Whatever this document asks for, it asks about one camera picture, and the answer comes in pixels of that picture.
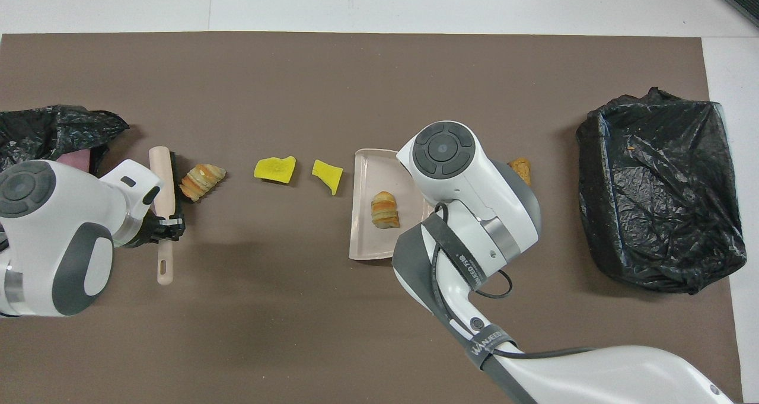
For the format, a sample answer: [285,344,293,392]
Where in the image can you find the orange striped bread piece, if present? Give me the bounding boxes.
[179,164,227,203]

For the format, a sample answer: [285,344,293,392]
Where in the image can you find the brown bread roll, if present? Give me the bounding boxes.
[508,157,532,186]

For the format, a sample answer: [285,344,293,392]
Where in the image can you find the black bag lined bin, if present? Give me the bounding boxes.
[575,87,748,295]

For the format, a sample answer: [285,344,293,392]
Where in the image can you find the beige bread piece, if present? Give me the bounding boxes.
[371,191,401,230]

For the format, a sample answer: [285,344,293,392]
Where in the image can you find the crumpled black trash bag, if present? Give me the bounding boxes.
[0,104,130,176]

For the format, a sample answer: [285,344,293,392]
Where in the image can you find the beige brush black bristles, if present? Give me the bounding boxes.
[148,146,184,285]

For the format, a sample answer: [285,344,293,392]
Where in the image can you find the large yellow sponge piece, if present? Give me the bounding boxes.
[254,155,296,184]

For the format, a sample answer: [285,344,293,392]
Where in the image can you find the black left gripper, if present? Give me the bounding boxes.
[127,214,186,249]

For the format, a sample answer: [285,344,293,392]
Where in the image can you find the brown table mat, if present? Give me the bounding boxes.
[0,31,743,404]

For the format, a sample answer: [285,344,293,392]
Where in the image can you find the small yellow sponge wedge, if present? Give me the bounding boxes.
[312,159,344,196]

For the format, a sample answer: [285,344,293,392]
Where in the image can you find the beige plastic dustpan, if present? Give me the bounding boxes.
[348,149,436,261]

